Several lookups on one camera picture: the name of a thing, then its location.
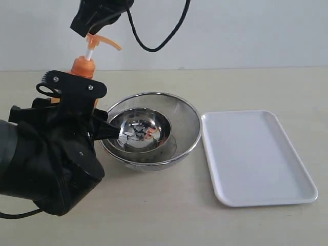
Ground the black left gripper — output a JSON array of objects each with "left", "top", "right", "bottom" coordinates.
[{"left": 8, "top": 70, "right": 120, "bottom": 178}]

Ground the steel mesh colander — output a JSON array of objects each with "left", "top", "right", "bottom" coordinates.
[{"left": 100, "top": 92, "right": 202, "bottom": 172}]

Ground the white rectangular plastic tray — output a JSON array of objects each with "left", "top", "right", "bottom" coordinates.
[{"left": 201, "top": 110, "right": 318, "bottom": 207}]

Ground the orange dish soap pump bottle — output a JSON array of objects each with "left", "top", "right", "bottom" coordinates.
[{"left": 50, "top": 33, "right": 122, "bottom": 106}]

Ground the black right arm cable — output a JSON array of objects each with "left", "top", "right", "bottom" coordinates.
[{"left": 126, "top": 0, "right": 192, "bottom": 53}]

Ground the small stainless steel bowl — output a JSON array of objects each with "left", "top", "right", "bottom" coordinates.
[{"left": 109, "top": 108, "right": 171, "bottom": 153}]

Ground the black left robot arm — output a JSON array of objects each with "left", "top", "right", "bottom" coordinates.
[{"left": 1, "top": 70, "right": 120, "bottom": 219}]

